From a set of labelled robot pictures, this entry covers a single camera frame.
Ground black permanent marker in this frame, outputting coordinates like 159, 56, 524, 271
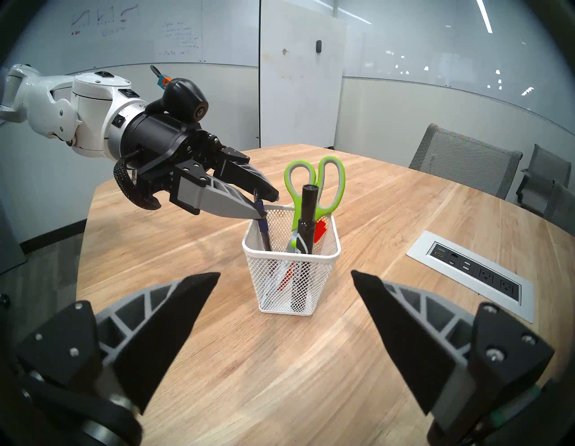
291, 183, 320, 312

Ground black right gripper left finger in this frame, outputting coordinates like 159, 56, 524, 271
16, 272, 221, 414

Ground rolling whiteboard on stand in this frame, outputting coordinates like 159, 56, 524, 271
258, 0, 347, 149

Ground blue ballpoint pen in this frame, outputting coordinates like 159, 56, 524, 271
252, 189, 275, 297

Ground orange white dry-erase marker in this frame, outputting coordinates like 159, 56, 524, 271
276, 218, 327, 290

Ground grey armrest swivel chair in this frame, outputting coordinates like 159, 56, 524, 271
516, 144, 573, 212

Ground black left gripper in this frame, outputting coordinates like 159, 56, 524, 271
120, 113, 280, 221

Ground grey mesh-back chair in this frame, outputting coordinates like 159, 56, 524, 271
543, 180, 575, 236
409, 123, 524, 201

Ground white mesh pen holder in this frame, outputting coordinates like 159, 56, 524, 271
242, 204, 342, 317

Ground black left gripper cable loop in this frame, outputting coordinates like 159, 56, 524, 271
113, 156, 162, 210

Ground left camera cable orange plug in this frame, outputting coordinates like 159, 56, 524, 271
150, 65, 173, 88

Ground grey table power outlet panel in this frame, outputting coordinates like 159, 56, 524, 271
406, 230, 535, 324

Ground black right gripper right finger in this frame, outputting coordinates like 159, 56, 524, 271
351, 270, 556, 415

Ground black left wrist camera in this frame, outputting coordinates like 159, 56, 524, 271
146, 78, 209, 123

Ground green handled scissors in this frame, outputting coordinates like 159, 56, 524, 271
274, 155, 346, 293

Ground wall mounted glass whiteboard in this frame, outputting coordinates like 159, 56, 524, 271
344, 0, 575, 135

